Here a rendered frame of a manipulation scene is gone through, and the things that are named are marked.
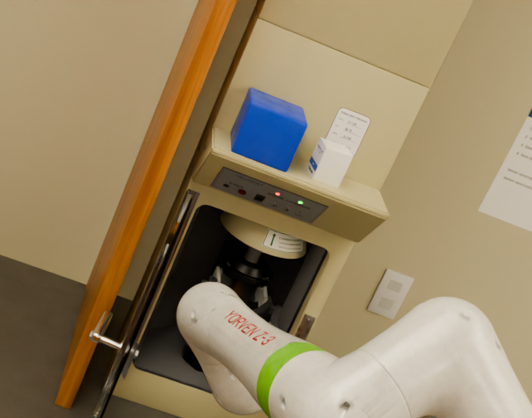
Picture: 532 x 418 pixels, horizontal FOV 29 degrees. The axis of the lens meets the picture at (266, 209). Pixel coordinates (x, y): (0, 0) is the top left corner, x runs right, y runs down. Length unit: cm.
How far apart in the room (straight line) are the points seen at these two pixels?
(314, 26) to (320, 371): 69
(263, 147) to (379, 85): 24
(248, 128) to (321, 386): 57
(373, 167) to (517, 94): 57
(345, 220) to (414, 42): 32
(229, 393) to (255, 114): 45
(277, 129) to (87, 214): 76
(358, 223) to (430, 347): 55
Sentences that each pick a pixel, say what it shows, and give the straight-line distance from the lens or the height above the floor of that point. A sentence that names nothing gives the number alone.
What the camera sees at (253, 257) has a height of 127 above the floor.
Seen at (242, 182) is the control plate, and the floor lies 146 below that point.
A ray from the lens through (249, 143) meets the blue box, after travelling 167.
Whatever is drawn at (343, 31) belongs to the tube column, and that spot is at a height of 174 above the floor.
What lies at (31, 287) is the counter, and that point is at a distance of 226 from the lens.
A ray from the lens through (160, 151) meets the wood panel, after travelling 170.
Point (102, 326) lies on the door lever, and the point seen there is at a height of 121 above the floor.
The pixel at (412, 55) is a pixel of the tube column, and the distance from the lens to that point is 177.
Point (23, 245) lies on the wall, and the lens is 236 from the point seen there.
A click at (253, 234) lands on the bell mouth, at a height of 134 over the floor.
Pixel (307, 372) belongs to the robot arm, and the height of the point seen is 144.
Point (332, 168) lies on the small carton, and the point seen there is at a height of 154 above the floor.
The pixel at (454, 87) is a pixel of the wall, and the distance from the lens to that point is 226.
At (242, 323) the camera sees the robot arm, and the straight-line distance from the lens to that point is 147.
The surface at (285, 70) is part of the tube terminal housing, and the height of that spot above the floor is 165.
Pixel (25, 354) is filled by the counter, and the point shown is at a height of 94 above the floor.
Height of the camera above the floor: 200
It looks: 19 degrees down
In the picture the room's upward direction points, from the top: 24 degrees clockwise
